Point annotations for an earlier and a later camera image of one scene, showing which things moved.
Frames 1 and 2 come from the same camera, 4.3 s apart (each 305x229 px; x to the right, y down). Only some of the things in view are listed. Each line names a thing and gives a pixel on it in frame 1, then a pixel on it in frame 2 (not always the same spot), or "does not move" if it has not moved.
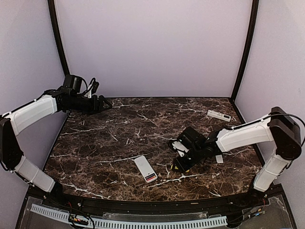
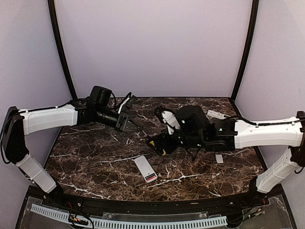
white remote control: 218,115 does not move
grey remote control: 146,169 does not move
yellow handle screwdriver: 176,168 → 152,142
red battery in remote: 151,178 does not move
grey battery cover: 219,159 does not move
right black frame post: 249,42 does not move
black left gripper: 95,108 → 125,116
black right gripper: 182,167 → 168,146
